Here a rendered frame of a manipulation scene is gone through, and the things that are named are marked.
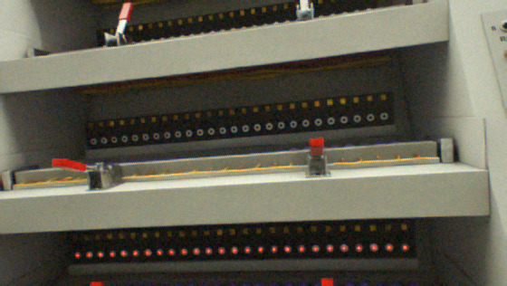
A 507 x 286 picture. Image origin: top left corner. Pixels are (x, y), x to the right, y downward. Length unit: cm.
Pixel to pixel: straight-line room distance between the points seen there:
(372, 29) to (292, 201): 23
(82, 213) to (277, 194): 24
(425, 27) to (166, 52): 32
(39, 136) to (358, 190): 51
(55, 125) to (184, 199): 35
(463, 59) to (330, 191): 20
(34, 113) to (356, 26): 51
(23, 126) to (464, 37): 62
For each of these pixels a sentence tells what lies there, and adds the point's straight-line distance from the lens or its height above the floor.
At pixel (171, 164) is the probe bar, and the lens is 44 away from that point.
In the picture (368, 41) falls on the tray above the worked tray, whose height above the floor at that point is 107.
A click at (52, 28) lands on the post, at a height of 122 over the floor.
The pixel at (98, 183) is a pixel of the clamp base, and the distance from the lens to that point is 45.
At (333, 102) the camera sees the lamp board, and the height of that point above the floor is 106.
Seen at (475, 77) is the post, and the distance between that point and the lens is 41.
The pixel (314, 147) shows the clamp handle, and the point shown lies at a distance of 30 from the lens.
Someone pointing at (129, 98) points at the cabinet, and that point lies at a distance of 71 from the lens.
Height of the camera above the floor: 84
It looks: 17 degrees up
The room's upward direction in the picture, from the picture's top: 2 degrees counter-clockwise
